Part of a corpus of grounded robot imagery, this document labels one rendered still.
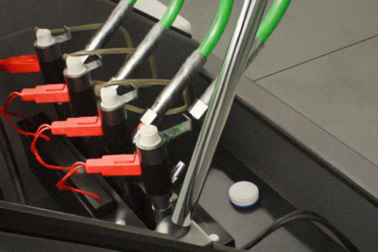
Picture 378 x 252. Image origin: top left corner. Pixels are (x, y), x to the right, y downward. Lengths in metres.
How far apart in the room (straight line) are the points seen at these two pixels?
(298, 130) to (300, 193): 0.09
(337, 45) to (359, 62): 0.14
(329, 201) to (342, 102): 1.69
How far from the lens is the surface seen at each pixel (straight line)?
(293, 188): 0.98
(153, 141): 0.68
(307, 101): 2.60
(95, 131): 0.77
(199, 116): 0.69
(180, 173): 0.72
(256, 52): 0.70
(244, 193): 1.00
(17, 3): 0.93
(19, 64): 0.90
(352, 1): 3.20
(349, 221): 0.91
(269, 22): 0.70
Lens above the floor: 1.52
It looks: 36 degrees down
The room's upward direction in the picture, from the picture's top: 8 degrees counter-clockwise
